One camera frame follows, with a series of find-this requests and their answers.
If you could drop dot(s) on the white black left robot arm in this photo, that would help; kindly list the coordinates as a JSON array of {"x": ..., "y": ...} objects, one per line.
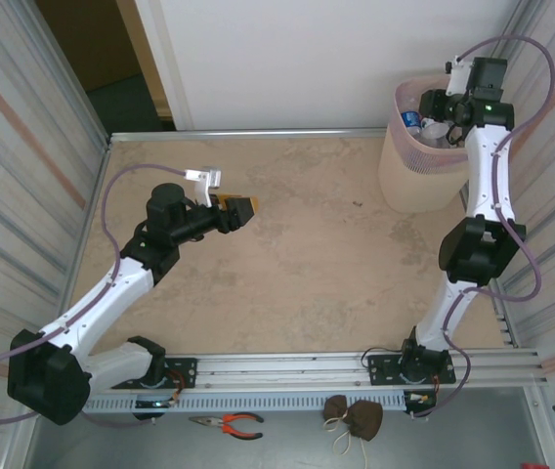
[{"x": 97, "y": 303}]

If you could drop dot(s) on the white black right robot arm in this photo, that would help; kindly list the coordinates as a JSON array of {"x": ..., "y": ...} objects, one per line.
[{"x": 485, "y": 176}]

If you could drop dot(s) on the cream ribbed waste bin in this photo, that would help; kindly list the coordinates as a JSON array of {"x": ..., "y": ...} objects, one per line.
[{"x": 404, "y": 185}]

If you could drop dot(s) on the small red object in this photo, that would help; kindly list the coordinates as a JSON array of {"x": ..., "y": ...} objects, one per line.
[{"x": 534, "y": 466}]

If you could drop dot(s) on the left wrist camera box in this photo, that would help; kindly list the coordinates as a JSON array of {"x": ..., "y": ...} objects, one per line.
[{"x": 204, "y": 178}]

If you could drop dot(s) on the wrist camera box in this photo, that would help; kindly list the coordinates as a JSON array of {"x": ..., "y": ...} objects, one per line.
[
  {"x": 204, "y": 178},
  {"x": 459, "y": 78}
]

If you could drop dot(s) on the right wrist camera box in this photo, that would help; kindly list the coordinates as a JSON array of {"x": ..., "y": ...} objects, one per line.
[{"x": 459, "y": 78}]

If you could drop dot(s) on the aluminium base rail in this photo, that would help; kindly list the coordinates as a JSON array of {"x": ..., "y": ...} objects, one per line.
[{"x": 282, "y": 369}]

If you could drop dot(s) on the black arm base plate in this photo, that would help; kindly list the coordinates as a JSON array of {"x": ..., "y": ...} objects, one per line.
[
  {"x": 380, "y": 367},
  {"x": 184, "y": 370}
]

